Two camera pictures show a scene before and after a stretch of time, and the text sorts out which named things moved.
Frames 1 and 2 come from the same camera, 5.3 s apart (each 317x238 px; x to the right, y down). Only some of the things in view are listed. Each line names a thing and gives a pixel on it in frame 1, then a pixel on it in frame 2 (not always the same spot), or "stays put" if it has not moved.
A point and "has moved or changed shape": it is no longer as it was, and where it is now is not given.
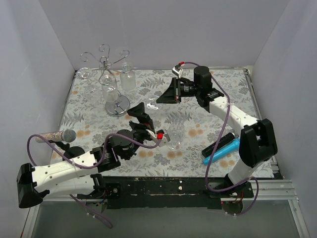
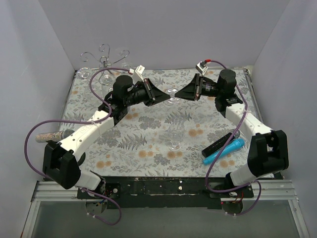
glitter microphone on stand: (67, 135) stays put
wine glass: (151, 103) has moved or changed shape
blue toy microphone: (235, 146) stays put
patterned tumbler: (109, 89) stays put
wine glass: (176, 132) stays put
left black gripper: (144, 121) to (149, 91)
